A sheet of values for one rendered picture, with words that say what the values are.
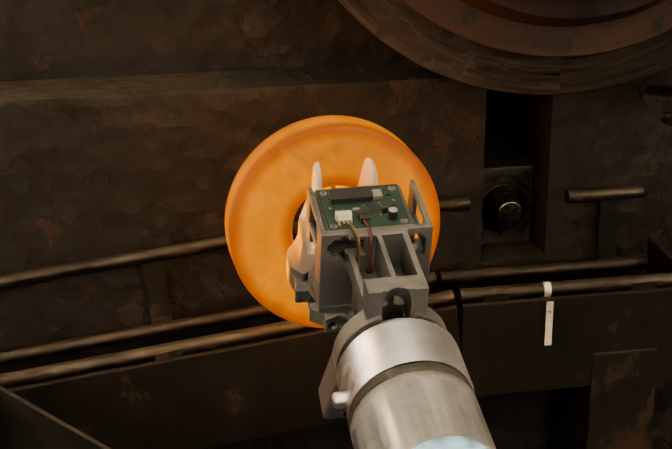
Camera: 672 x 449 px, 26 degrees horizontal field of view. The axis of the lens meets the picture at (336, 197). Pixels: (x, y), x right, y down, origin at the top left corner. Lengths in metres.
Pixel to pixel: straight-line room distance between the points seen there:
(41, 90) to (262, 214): 0.28
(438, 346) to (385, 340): 0.03
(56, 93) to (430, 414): 0.53
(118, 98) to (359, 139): 0.26
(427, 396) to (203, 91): 0.48
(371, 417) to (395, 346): 0.05
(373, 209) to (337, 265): 0.04
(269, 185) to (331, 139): 0.05
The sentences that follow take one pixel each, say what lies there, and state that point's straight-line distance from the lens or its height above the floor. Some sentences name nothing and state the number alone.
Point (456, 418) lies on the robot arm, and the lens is 0.79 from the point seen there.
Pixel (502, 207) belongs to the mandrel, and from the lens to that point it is 1.31.
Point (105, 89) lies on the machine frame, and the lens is 1.22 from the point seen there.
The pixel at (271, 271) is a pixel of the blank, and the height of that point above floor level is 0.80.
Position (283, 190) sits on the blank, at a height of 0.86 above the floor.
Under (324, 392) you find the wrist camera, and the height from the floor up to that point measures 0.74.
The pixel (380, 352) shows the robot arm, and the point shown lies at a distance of 0.83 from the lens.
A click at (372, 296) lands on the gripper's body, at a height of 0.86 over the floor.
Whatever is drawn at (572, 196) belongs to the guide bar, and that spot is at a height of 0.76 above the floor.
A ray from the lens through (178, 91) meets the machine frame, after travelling 1.21.
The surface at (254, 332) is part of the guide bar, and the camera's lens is 1.18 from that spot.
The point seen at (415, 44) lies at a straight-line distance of 1.13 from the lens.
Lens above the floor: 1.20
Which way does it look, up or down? 20 degrees down
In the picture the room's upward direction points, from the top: straight up
